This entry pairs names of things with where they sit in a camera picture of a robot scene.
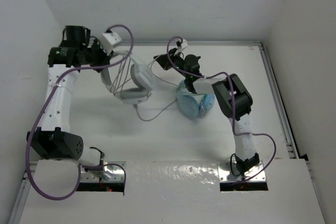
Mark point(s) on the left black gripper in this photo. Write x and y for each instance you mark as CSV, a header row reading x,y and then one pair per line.
x,y
103,56

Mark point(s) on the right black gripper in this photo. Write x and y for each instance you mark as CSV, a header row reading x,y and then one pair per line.
x,y
163,60

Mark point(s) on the white grey headphones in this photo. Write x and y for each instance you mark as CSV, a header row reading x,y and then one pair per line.
x,y
133,83

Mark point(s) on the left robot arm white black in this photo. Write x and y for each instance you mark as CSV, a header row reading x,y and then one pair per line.
x,y
52,138

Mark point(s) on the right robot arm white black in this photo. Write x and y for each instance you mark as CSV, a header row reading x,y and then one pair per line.
x,y
197,93

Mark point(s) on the light blue headphones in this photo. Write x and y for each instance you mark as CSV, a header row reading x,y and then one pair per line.
x,y
193,106

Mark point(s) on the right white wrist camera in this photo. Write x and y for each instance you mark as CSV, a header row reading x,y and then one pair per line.
x,y
181,45

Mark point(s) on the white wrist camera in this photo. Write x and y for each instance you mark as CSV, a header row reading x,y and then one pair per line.
x,y
181,45
109,41

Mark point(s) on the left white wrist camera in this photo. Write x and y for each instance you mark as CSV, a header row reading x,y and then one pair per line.
x,y
109,41

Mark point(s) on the aluminium table frame rail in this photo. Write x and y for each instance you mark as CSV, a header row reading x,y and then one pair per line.
x,y
172,163

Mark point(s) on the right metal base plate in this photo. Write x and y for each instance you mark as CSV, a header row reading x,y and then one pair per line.
x,y
227,173

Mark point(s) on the metal base plate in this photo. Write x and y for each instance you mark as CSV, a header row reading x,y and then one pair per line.
x,y
227,173
112,172

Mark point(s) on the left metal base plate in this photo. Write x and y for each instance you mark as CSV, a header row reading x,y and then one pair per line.
x,y
112,172

